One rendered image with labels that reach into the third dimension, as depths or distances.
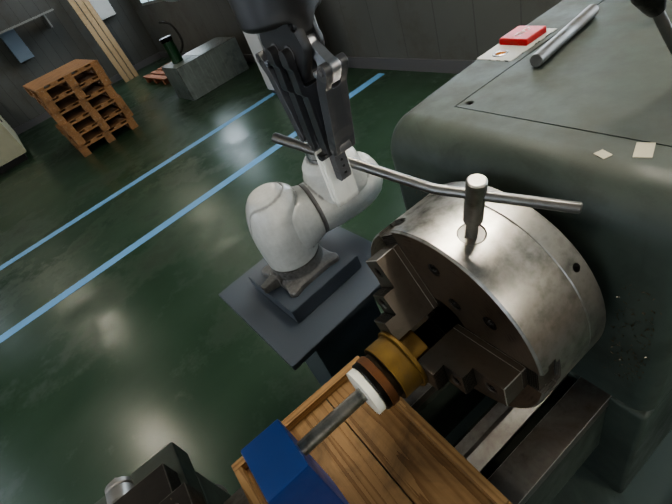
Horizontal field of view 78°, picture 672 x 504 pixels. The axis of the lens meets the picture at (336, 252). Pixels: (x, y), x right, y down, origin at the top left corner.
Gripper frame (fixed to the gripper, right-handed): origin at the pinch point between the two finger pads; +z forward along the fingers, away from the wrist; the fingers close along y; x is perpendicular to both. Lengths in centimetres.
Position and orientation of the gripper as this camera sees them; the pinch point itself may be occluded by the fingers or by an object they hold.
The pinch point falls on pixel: (337, 174)
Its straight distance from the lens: 47.3
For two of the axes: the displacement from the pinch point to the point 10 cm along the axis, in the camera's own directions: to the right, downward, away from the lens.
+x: 7.7, -5.8, 2.7
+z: 2.9, 7.0, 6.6
